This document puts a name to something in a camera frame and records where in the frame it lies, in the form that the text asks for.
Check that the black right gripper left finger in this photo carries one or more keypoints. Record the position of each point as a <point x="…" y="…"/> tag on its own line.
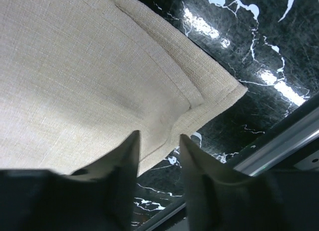
<point x="110" y="182"/>

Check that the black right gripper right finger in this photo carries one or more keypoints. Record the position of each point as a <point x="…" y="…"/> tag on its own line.
<point x="212" y="191"/>

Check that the beige cloth napkin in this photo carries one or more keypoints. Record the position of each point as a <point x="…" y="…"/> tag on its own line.
<point x="78" y="76"/>

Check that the aluminium front frame rail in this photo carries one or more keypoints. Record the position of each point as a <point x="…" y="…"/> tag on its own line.
<point x="294" y="132"/>

